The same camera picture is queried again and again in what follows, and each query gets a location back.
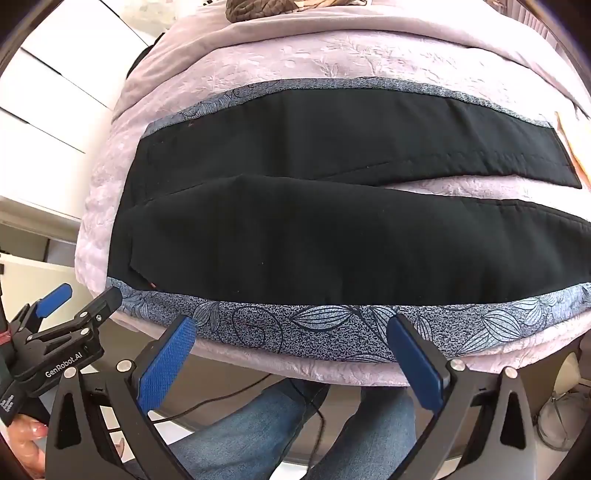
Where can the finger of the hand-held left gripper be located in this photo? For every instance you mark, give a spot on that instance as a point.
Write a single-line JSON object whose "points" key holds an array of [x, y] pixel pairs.
{"points": [[55, 297], [104, 304]]}

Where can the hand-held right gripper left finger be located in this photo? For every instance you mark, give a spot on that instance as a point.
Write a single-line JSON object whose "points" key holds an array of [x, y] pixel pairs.
{"points": [[166, 360]]}

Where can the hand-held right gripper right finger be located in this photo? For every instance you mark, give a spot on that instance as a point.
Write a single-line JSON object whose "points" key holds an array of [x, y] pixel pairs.
{"points": [[415, 364]]}

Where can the black pants with floral trim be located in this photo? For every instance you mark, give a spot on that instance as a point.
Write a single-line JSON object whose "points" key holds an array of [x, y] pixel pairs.
{"points": [[300, 240]]}

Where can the person's left hand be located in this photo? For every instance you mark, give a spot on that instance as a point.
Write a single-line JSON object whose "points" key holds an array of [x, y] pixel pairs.
{"points": [[30, 443]]}

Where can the person's right leg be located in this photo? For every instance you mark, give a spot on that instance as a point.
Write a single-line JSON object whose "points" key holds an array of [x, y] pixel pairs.
{"points": [[374, 429]]}

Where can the person's leg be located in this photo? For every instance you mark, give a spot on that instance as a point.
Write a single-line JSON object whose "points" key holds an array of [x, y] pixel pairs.
{"points": [[231, 429], [374, 429]]}

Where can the person's left leg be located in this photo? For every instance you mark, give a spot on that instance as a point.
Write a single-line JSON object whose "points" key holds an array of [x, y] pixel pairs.
{"points": [[231, 429]]}

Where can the white shoe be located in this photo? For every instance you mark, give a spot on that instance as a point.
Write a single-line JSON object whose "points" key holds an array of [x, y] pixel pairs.
{"points": [[558, 415]]}

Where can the white drawer cabinet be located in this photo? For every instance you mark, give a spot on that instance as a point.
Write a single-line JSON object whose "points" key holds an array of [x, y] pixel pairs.
{"points": [[46, 92]]}

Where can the peach cloth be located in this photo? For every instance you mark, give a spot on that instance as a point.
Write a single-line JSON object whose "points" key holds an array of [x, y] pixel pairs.
{"points": [[575, 147]]}

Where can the lilac embossed blanket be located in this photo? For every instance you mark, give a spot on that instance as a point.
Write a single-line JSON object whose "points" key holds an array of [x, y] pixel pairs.
{"points": [[323, 55]]}

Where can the taupe bed sheet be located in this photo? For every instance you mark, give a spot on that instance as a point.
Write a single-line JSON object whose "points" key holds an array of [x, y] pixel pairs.
{"points": [[277, 27]]}

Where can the brown knitted pillow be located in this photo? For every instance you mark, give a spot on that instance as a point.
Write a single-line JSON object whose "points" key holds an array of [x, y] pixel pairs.
{"points": [[258, 10]]}

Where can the grey curtain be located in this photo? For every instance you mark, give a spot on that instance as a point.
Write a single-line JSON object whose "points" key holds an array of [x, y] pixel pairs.
{"points": [[535, 23]]}

